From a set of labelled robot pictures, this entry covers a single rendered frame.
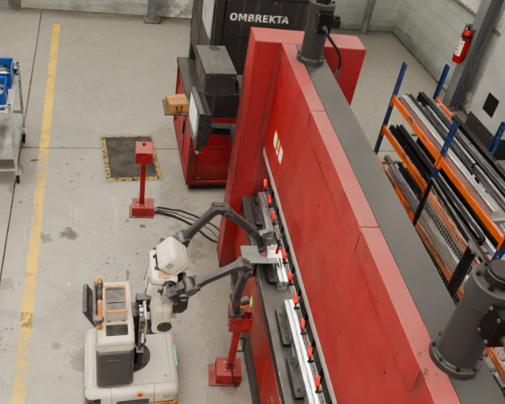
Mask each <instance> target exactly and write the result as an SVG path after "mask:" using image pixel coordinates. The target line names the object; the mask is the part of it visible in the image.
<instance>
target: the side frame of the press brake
mask: <svg viewBox="0 0 505 404"><path fill-rule="evenodd" d="M304 34H305V32H304V31H297V30H280V29H270V28H261V27H252V26H251V29H250V34H249V40H248V49H247V54H246V60H245V65H244V75H243V80H242V86H241V91H240V101H239V107H238V112H237V117H236V127H235V132H234V138H233V143H232V153H231V158H230V164H229V169H228V178H227V184H226V189H225V195H224V202H226V203H227V204H229V205H230V208H232V209H233V210H234V211H235V212H236V213H238V214H240V207H241V205H242V203H241V197H242V196H257V193H258V192H263V189H265V188H264V179H266V180H267V187H268V185H269V178H270V177H269V172H268V169H267V166H266V162H265V158H264V155H263V149H264V145H265V137H266V133H267V129H268V125H269V116H270V112H271V108H272V104H273V96H274V91H275V87H276V83H277V76H278V71H279V67H280V63H279V61H278V58H279V54H280V48H281V44H282V43H290V44H301V45H302V42H303V38H304ZM329 36H330V37H331V39H332V40H333V41H334V43H335V44H336V46H337V48H338V50H339V51H340V53H341V61H342V63H341V70H340V74H339V75H340V76H339V77H336V76H335V73H336V71H337V68H338V65H339V58H338V55H337V52H336V50H335V48H334V47H333V45H332V44H331V42H330V41H329V40H328V38H327V37H326V40H325V47H324V50H323V56H324V58H325V60H326V62H327V63H328V65H329V68H330V70H331V71H332V73H333V75H334V77H335V79H336V80H337V83H338V85H339V87H340V88H341V90H342V92H343V94H344V96H345V98H346V100H347V101H348V103H349V105H351V103H352V99H353V96H354V92H355V88H356V86H357V82H358V77H359V75H360V71H361V68H362V64H363V60H364V58H365V54H366V48H365V47H364V46H363V44H362V42H361V41H360V39H359V38H358V36H352V35H343V34H329ZM267 187H266V189H267ZM236 227H237V224H236V223H235V222H233V221H232V220H228V219H227V218H225V216H221V221H220V231H219V236H218V241H217V246H216V251H217V255H218V261H219V267H224V266H226V265H229V264H231V263H232V262H234V261H235V260H236V256H235V250H234V240H235V236H236Z"/></svg>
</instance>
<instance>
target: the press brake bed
mask: <svg viewBox="0 0 505 404"><path fill-rule="evenodd" d="M239 215H240V216H242V217H243V218H244V211H243V207H242V205H241V207H240V214H239ZM244 219H245V218H244ZM241 246H251V245H250V241H249V238H248V233H247V232H246V231H245V230H244V229H243V228H241V227H240V226H239V225H237V227H236V236H235V240H234V250H235V256H236V260H238V258H237V257H242V255H241V250H240V247H241ZM239 275H240V271H238V272H235V273H232V284H233V289H234V288H235V285H236V282H237V279H238V277H239ZM245 296H248V299H249V301H251V296H252V302H253V312H254V318H253V322H252V328H251V332H250V333H241V336H242V337H245V338H246V343H245V348H244V358H245V364H246V369H247V374H248V383H249V389H250V394H251V399H252V404H268V403H267V401H268V400H269V401H270V398H271V395H272V397H273V404H283V401H282V397H281V390H280V386H279V381H278V377H277V370H276V366H275V362H274V358H273V351H272V346H271V343H270V339H269V331H268V327H267V323H266V319H265V312H264V308H263V304H262V300H261V293H260V289H259V285H258V280H257V273H256V274H255V277H252V278H250V279H248V280H247V283H246V285H245V287H244V291H243V293H242V295H241V297H245Z"/></svg>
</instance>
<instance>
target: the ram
mask: <svg viewBox="0 0 505 404"><path fill-rule="evenodd" d="M276 131H277V135H278V137H277V143H276V147H274V144H273V140H274V136H275V132H276ZM278 140H280V145H279V149H278V148H277V144H278ZM264 148H265V153H266V155H267V159H268V162H269V166H270V170H271V173H272V176H273V181H274V184H275V187H276V190H277V195H278V198H279V201H280V204H281V209H282V212H283V215H284V218H285V223H286V226H287V229H288V232H289V237H290V240H291V243H292V246H293V251H294V254H295V257H296V260H297V266H298V268H299V272H300V274H301V279H302V283H303V285H304V289H305V294H306V296H307V300H308V303H309V307H310V311H311V314H312V317H313V322H314V325H315V328H316V331H317V336H318V339H319V342H320V345H321V350H322V353H323V356H324V359H325V364H326V367H327V370H328V373H329V378H330V381H331V385H332V387H333V392H334V396H335V398H336V402H337V404H414V402H413V399H412V397H411V395H410V391H409V390H408V387H407V385H406V382H405V379H404V377H403V375H402V371H401V369H400V367H399V364H398V361H397V359H396V357H395V355H394V351H393V349H392V347H391V344H390V341H389V339H388V337H387V334H386V331H385V329H384V326H383V324H382V321H381V318H380V317H379V314H378V311H377V309H376V306H375V304H374V300H373V298H372V296H371V294H370V291H369V288H368V286H367V284H366V280H365V278H364V276H363V273H362V270H361V268H360V265H359V263H358V260H357V258H356V256H355V253H354V250H353V248H352V245H351V243H350V241H349V237H348V235H347V233H346V230H345V227H344V225H343V223H342V221H341V217H340V215H339V213H338V210H337V207H336V204H335V203H334V200H333V197H332V195H331V192H330V190H329V187H328V184H327V183H326V180H325V177H324V174H323V172H322V170H321V166H320V164H319V162H318V160H317V157H316V154H315V152H314V150H313V146H312V144H311V142H310V139H309V136H308V134H307V131H306V130H305V126H304V124H303V122H302V119H301V116H300V113H299V111H298V109H297V105H296V104H295V101H294V99H293V96H292V93H291V91H290V89H289V85H288V83H287V81H286V78H285V75H284V73H283V70H282V69H281V65H280V67H279V71H278V76H277V83H276V87H275V91H274V96H273V104H272V108H271V112H270V116H269V125H268V129H267V133H266V137H265V145H264ZM280 148H282V151H283V154H282V157H281V164H280V162H279V159H278V156H279V152H280ZM276 150H278V153H277V152H276ZM265 153H264V150H263V155H264V158H265ZM265 162H266V166H267V169H268V172H269V167H268V165H267V161H266V158H265ZM269 177H270V180H271V184H272V186H273V182H272V179H271V176H270V172H269ZM273 191H274V195H275V198H276V201H277V196H276V193H275V190H274V187H273ZM277 206H278V209H279V213H280V215H281V210H280V207H279V204H278V201H277ZM281 220H282V224H283V227H284V230H285V225H284V221H283V218H282V215H281ZM285 235H286V238H287V241H288V244H289V238H288V236H287V232H286V230H285ZM289 250H290V252H291V256H292V258H293V253H292V250H291V247H290V244H289ZM293 264H294V267H295V270H296V273H297V279H298V281H299V285H300V287H301V282H300V278H299V276H298V272H297V267H296V265H295V261H294V258H293ZM301 293H302V296H303V299H304V302H305V307H306V310H307V314H308V316H309V322H310V325H311V328H312V331H313V336H314V339H315V342H316V345H317V351H318V353H319V357H320V360H321V365H322V368H323V371H324V375H325V380H326V382H327V386H328V389H329V394H330V397H331V400H332V403H333V404H334V401H333V396H332V393H331V390H330V387H329V382H328V378H327V376H326V372H325V367H324V364H323V361H322V358H321V353H320V350H319V347H318V344H317V339H316V336H315V333H314V330H313V324H312V322H311V318H310V315H309V311H308V307H307V304H306V301H305V296H304V293H303V290H302V287H301Z"/></svg>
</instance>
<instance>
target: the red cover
mask: <svg viewBox="0 0 505 404"><path fill-rule="evenodd" d="M296 57H297V48H296V46H295V44H290V43H282V44H281V48H280V54H279V58H278V61H279V63H280V65H281V69H282V70H283V73H284V75H285V78H286V81H287V83H288V85H289V89H290V91H291V93H292V96H293V99H294V101H295V104H296V105H297V109H298V111H299V113H300V116H301V119H302V122H303V124H304V126H305V130H306V131H307V134H308V136H309V139H310V142H311V144H312V146H313V150H314V152H315V154H316V157H317V160H318V162H319V164H320V166H321V170H322V172H323V174H324V177H325V180H326V183H327V184H328V187H329V190H330V192H331V195H332V197H333V200H334V203H335V204H336V207H337V210H338V213H339V215H340V217H341V221H342V223H343V225H344V227H345V230H346V233H347V235H348V237H349V241H350V243H351V245H352V248H353V251H354V253H355V256H356V258H357V260H358V263H359V265H360V268H361V270H362V273H363V276H364V278H365V280H366V284H367V286H368V288H369V291H370V294H371V296H372V298H373V300H374V304H375V306H376V309H377V311H378V314H379V317H380V318H381V321H382V324H383V326H384V329H385V331H386V334H387V337H388V339H389V341H390V344H391V347H392V349H393V351H394V355H395V357H396V359H397V361H398V364H399V367H400V369H401V371H402V375H403V377H404V379H405V382H406V385H407V387H408V390H409V391H410V395H411V397H412V399H413V402H414V404H461V403H460V401H459V398H458V396H457V394H456V393H455V390H454V387H453V386H452V384H451V382H450V379H449V377H448V375H447V374H445V373H444V372H442V371H441V370H440V369H439V368H438V367H437V366H436V365H435V364H434V363H433V362H432V360H431V358H430V355H429V345H430V342H431V339H430V336H429V334H428V332H427V330H426V327H425V326H424V323H423V321H422V319H421V317H420V315H419V312H418V310H417V308H416V306H415V304H414V301H413V299H412V297H411V295H410V292H409V290H408V288H407V287H406V284H405V281H404V280H403V278H402V275H401V273H400V271H399V269H398V266H397V265H396V263H395V261H394V258H393V256H392V254H391V252H390V249H389V247H388V245H387V243H386V241H385V238H384V236H383V235H382V232H381V230H380V228H379V226H378V223H377V221H376V220H375V217H374V214H373V213H372V211H371V209H370V206H369V204H368V202H367V200H366V197H365V195H364V193H363V191H362V189H361V186H360V184H359V183H358V180H357V178H356V176H355V174H354V171H353V169H352V168H351V166H350V163H349V161H348V159H347V157H346V155H345V152H344V150H343V148H342V146H341V143H340V141H339V139H338V137H337V135H336V132H335V130H334V129H333V126H332V124H331V122H330V120H329V117H328V115H327V114H326V112H325V108H324V107H323V105H322V103H321V100H320V98H319V96H318V94H317V92H316V89H315V87H314V85H313V83H312V81H311V78H310V77H309V74H308V72H307V70H306V68H305V65H304V64H303V63H300V62H299V61H298V60H297V58H296Z"/></svg>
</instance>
